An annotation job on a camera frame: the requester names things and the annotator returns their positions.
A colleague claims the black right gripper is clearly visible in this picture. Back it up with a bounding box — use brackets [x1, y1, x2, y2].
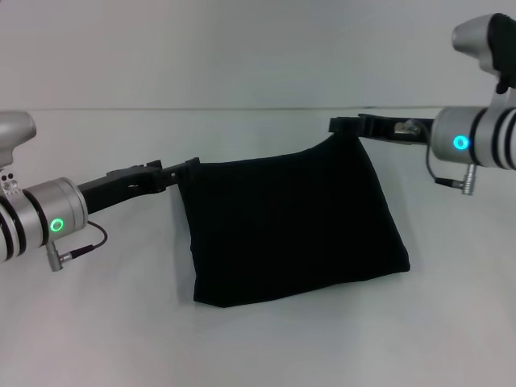
[327, 113, 439, 148]

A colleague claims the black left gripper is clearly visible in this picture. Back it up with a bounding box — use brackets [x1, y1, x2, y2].
[76, 156, 202, 218]

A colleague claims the black shirt with FREE print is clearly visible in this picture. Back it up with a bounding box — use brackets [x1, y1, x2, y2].
[176, 134, 412, 309]

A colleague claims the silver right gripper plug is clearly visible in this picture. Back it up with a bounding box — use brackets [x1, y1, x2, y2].
[392, 119, 421, 137]

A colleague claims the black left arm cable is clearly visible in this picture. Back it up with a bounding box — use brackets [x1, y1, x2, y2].
[47, 220, 110, 273]

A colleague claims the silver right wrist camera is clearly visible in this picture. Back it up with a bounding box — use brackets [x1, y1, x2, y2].
[451, 12, 516, 94]

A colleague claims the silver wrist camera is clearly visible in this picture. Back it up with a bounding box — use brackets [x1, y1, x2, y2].
[0, 111, 39, 170]
[451, 12, 516, 94]

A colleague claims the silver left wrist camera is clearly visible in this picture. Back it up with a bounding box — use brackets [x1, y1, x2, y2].
[0, 111, 39, 170]

